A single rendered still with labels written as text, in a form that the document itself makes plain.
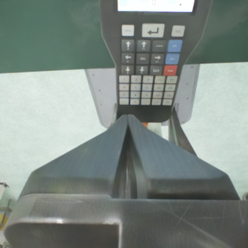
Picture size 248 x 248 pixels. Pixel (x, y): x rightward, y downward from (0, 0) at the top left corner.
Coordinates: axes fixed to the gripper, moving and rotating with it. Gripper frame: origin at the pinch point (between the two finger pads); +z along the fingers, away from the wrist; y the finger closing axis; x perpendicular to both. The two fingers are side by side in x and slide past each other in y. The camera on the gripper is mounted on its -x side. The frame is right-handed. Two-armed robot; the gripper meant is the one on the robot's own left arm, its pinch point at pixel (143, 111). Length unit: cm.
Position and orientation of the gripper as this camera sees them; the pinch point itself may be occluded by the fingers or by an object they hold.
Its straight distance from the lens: 27.2
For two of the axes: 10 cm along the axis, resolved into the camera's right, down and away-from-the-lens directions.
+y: -10.0, -0.1, 0.1
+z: 0.1, -9.8, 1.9
